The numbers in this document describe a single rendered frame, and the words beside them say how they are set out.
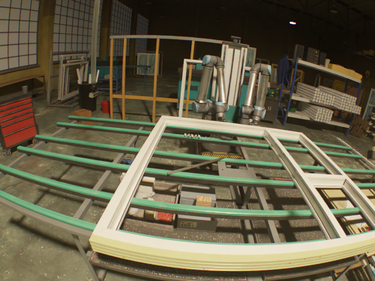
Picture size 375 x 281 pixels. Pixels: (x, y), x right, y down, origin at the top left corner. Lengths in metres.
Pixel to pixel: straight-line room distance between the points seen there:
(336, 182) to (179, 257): 1.19
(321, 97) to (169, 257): 5.81
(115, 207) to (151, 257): 0.27
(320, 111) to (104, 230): 5.84
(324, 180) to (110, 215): 1.28
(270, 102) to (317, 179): 4.36
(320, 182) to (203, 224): 0.82
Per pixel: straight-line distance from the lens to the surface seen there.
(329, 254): 0.92
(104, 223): 0.80
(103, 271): 1.48
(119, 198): 0.90
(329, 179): 1.49
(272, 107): 5.65
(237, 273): 1.10
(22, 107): 3.76
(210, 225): 1.19
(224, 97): 2.31
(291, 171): 1.45
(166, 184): 1.48
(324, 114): 6.14
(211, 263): 0.72
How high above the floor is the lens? 1.52
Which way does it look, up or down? 24 degrees down
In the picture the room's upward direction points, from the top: 6 degrees clockwise
